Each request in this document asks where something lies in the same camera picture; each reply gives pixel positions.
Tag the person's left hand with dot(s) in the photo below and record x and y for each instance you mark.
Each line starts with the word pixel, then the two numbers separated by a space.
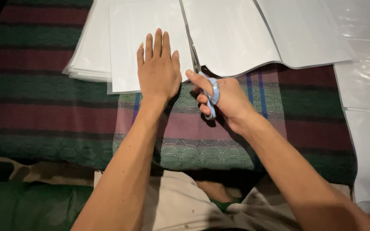
pixel 158 75

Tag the person's right hand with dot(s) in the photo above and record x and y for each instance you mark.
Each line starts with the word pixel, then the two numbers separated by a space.
pixel 230 99

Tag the white paper sheet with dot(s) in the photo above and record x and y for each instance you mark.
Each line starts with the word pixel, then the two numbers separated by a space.
pixel 300 29
pixel 127 48
pixel 230 35

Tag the stack of white sheets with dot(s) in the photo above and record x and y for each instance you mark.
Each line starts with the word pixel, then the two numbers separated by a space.
pixel 88 57

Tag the beige shorts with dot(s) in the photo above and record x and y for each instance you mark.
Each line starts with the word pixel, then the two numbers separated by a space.
pixel 172 205

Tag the red green striped blanket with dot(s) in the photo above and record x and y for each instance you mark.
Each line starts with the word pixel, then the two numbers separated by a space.
pixel 37 106

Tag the camouflage cloth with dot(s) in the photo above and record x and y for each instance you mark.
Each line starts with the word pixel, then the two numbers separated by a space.
pixel 50 171

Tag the green cushion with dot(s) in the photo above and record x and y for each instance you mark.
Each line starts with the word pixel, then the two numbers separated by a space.
pixel 27 208

